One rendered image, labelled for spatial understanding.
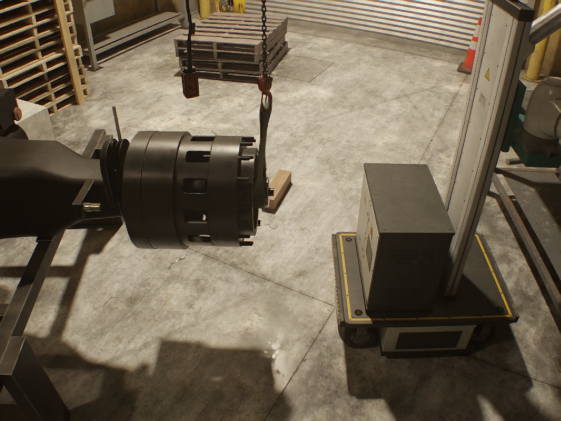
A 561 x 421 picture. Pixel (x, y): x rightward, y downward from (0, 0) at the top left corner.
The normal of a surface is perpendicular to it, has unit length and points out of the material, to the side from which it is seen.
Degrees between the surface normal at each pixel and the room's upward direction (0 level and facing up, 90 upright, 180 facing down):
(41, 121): 90
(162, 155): 23
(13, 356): 0
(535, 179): 0
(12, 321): 0
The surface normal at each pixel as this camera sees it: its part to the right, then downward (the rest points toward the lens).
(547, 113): -0.89, 0.19
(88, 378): 0.00, -0.79
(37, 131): 0.88, 0.29
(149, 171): -0.03, -0.22
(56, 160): 0.46, -0.69
